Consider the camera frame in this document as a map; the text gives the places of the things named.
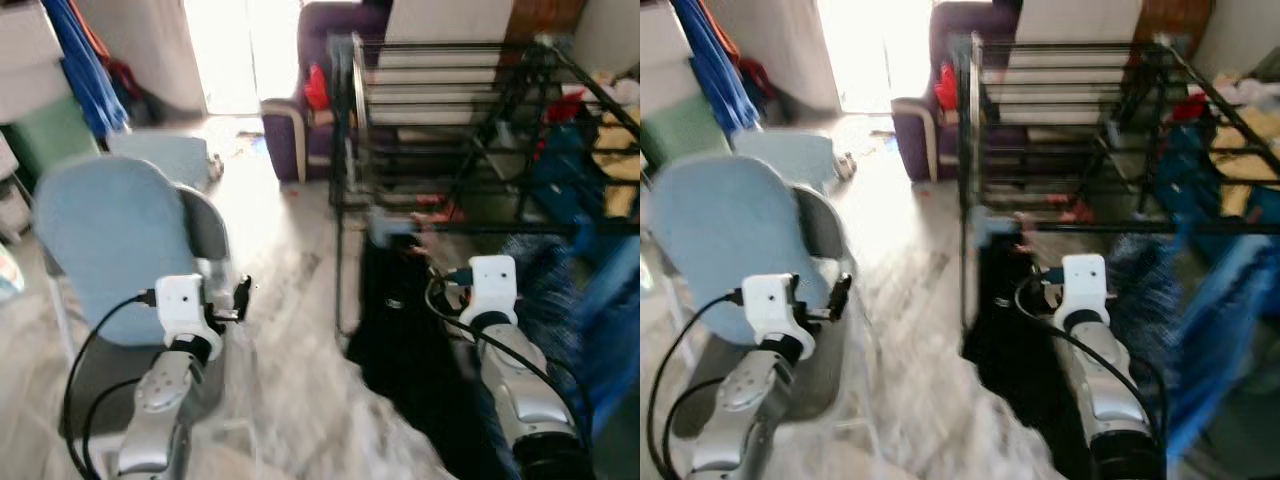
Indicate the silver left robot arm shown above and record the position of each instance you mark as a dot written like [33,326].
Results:
[160,395]
[745,395]

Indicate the pink plastic hanger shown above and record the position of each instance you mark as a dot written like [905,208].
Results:
[1028,225]
[425,245]

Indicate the grey folding chair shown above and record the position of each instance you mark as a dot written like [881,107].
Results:
[205,230]
[828,235]

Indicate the light blue chair cushion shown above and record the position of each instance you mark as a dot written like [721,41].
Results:
[735,240]
[110,240]

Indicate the small white toy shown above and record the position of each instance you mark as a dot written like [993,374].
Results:
[845,166]
[214,168]

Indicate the light blue plastic stool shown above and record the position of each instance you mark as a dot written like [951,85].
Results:
[165,155]
[790,155]

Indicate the black garment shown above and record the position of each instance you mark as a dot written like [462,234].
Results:
[1020,350]
[400,350]

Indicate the blue garment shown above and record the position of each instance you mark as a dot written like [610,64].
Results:
[610,330]
[1220,330]

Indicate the green storage box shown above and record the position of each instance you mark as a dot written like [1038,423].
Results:
[50,135]
[685,130]

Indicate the pink cloth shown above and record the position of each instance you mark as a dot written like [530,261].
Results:
[435,210]
[1075,211]

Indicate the red cloth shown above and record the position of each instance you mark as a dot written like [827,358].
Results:
[1190,105]
[565,105]
[947,90]
[316,90]

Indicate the yellow garment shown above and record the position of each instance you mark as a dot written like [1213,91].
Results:
[1245,160]
[615,160]

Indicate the blue hanging fabric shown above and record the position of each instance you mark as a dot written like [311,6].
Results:
[715,70]
[90,70]

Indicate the blue checkered shirt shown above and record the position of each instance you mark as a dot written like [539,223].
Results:
[1145,290]
[540,290]

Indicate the dark blue storage bag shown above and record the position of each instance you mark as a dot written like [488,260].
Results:
[560,170]
[1190,170]

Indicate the white garment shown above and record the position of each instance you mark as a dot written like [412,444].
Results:
[615,88]
[1245,88]

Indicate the purple armchair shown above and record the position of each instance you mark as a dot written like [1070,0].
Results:
[955,30]
[325,30]

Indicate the black metal drying rack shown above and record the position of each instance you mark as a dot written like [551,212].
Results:
[520,229]
[1150,229]

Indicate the white leaning board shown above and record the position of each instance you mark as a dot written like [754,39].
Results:
[440,20]
[1070,20]

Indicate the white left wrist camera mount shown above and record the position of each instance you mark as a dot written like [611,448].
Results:
[770,300]
[180,300]

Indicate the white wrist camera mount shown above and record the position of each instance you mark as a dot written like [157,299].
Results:
[492,285]
[770,300]
[1086,283]
[180,300]

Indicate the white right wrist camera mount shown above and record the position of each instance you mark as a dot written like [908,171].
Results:
[1086,283]
[492,285]

